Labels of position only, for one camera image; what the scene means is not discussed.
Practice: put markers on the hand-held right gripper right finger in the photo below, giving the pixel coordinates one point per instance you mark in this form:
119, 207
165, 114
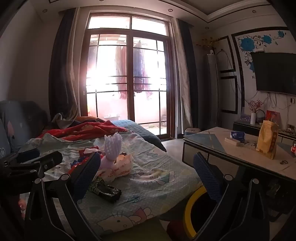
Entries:
208, 176

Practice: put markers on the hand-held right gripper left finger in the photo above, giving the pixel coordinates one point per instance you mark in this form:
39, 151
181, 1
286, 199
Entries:
86, 176

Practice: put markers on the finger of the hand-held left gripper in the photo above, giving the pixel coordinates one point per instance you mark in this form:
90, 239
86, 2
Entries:
52, 158
29, 154

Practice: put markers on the black wrapper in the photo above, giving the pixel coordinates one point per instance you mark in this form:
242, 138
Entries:
108, 192

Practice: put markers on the white plastic bag orange print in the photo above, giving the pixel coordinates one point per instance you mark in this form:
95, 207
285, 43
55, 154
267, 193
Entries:
122, 166

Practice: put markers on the yellow rimmed trash bin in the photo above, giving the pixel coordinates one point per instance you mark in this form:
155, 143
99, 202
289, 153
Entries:
188, 208

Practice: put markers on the patterned sofa cushion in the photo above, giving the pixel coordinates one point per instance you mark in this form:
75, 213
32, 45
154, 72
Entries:
20, 120

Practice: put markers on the marble top coffee table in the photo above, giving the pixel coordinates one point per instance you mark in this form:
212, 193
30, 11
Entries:
242, 157

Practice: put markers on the grey cloth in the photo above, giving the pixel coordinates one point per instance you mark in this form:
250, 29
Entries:
59, 118

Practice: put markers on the white flat box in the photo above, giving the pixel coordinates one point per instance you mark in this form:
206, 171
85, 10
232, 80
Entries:
232, 141

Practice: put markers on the red patterned blanket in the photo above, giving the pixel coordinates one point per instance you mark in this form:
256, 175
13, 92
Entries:
87, 129

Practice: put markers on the blue plastic stool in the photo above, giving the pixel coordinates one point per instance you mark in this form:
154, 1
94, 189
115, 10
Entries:
192, 131

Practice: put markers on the blue tissue pack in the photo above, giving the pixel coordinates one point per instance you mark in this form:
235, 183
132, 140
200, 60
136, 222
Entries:
238, 135

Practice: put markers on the cartoon print blanket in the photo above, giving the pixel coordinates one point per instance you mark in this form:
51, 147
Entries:
150, 185

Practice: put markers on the black television cabinet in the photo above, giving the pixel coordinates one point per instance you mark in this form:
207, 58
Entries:
245, 127

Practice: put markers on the yellow paper bag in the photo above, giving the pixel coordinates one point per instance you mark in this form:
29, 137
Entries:
266, 141

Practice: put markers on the blue quilted sofa cover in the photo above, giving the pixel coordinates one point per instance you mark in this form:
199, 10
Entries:
134, 127

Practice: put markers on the purple tissue box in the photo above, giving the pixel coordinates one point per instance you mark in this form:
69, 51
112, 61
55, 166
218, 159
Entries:
245, 118

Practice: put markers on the white vase with red flowers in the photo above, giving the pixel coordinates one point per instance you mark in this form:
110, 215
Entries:
253, 118

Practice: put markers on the standing air conditioner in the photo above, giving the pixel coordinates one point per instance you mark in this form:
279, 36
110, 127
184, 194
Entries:
212, 92

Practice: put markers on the glass balcony door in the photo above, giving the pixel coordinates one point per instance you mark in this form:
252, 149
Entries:
150, 111

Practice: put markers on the red gift box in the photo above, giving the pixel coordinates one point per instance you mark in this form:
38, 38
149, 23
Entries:
272, 115

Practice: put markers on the grey brown curtain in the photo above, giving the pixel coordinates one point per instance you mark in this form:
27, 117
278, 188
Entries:
185, 69
64, 69

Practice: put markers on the red can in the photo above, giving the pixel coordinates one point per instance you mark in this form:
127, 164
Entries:
294, 149

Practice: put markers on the hanging red garment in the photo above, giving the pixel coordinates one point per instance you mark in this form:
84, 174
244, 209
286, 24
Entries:
120, 69

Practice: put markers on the hanging dark garment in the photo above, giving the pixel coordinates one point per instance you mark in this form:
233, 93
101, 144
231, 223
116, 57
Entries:
140, 67

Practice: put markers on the yellow artificial flowers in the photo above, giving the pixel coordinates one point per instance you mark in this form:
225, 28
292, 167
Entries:
209, 42

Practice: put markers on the wall mounted television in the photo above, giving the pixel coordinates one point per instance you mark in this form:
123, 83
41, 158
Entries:
275, 71

